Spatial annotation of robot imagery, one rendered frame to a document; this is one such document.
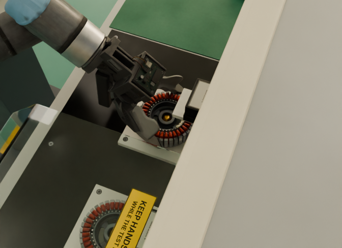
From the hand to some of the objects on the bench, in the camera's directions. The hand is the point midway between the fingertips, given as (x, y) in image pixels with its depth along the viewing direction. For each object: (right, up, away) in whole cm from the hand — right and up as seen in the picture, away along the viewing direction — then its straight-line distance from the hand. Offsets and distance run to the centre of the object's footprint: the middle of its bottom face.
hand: (171, 119), depth 78 cm
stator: (-1, -1, +2) cm, 2 cm away
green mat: (+40, +33, +25) cm, 57 cm away
